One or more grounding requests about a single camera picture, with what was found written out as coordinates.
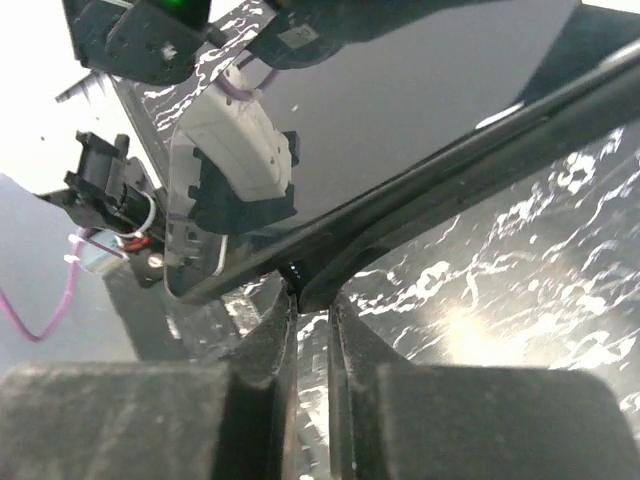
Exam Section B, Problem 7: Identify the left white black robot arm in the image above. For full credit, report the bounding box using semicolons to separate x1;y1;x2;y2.
62;0;211;86

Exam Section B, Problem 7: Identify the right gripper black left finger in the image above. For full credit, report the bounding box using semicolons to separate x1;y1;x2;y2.
1;290;298;479

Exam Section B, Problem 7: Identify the black phone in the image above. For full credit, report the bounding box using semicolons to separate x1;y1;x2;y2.
164;1;639;302

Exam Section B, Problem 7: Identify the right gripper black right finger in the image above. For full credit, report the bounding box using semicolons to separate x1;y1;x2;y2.
328;296;639;479

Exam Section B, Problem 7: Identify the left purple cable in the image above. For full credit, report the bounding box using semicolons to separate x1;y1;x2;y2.
0;234;86;344

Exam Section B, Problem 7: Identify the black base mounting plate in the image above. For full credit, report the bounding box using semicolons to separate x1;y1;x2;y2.
34;74;176;361

